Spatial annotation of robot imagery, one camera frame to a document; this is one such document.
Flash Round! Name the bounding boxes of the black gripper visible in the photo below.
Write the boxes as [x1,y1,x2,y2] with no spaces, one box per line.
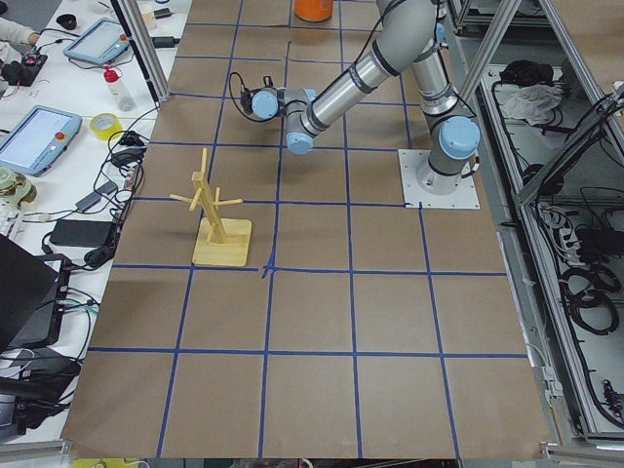
[240,87,254,113]

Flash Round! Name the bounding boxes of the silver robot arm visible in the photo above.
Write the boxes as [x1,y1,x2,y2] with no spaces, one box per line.
[234,0,481,184]

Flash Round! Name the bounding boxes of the wooden cup rack stand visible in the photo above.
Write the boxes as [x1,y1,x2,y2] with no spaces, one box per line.
[170,148,253,267]

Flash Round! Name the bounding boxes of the orange can with silver lid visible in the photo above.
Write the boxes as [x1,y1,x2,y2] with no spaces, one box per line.
[293,0,333,22]

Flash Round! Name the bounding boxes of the clear bottle red cap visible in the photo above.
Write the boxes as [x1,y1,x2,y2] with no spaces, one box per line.
[103,65,136,112]

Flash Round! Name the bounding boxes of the yellow tape roll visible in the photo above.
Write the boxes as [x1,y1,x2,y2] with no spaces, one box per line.
[90,112,123,140]

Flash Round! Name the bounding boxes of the far blue teach pendant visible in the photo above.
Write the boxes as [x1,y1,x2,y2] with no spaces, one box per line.
[62,19,130,65]

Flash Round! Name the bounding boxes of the blue teach pendant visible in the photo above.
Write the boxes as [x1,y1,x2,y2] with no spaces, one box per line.
[1,105,82,176]
[62,19,130,65]

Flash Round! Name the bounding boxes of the black power adapter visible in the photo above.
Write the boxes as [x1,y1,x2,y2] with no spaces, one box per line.
[50,219,114,247]

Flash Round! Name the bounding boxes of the near blue teach pendant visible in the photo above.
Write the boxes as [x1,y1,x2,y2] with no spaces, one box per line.
[1,105,82,176]

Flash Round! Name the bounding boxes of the white cloth rag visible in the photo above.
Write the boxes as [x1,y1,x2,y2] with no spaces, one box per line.
[501,84,563,125]

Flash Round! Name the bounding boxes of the black laptop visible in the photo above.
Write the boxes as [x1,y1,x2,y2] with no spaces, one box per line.
[1,237,70,351]

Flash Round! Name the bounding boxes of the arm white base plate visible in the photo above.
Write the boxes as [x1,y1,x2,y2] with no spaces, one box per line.
[398,149,481,210]

